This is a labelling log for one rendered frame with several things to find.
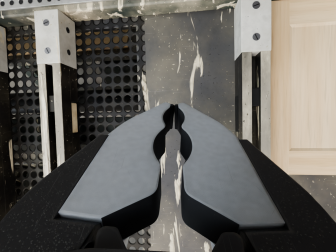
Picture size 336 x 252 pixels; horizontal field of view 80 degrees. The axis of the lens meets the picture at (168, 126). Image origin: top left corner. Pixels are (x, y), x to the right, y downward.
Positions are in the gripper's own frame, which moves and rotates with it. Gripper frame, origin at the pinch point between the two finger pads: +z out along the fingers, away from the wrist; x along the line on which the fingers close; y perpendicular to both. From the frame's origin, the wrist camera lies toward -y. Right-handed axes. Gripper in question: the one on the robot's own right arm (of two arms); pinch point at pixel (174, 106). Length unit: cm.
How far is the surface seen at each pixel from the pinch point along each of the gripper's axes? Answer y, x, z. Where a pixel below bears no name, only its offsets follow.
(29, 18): 0, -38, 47
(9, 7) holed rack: -3, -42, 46
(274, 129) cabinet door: 20.9, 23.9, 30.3
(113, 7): -3.2, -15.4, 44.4
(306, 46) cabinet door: 3.9, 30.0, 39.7
